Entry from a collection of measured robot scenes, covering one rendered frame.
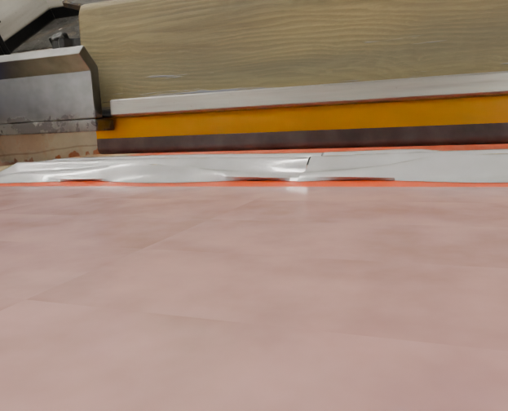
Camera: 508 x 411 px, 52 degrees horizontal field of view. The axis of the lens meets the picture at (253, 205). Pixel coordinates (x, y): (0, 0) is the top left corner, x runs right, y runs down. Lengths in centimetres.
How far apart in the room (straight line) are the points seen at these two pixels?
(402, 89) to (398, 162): 8
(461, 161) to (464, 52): 10
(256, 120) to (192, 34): 6
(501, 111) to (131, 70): 22
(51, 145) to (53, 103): 9
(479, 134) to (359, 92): 7
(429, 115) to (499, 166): 11
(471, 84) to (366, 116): 6
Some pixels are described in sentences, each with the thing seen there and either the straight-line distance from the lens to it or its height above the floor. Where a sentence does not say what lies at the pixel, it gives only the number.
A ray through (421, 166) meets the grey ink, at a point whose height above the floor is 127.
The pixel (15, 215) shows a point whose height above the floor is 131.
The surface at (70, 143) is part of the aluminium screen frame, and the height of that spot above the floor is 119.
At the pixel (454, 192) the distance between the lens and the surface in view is 16.
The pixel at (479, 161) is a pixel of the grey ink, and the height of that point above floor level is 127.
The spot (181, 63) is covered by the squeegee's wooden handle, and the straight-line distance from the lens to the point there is 33.
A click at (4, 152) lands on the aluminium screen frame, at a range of 43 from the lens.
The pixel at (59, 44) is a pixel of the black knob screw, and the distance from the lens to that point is 52.
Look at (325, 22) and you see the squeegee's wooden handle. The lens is 30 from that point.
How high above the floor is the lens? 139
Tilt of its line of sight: 39 degrees down
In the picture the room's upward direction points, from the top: 18 degrees counter-clockwise
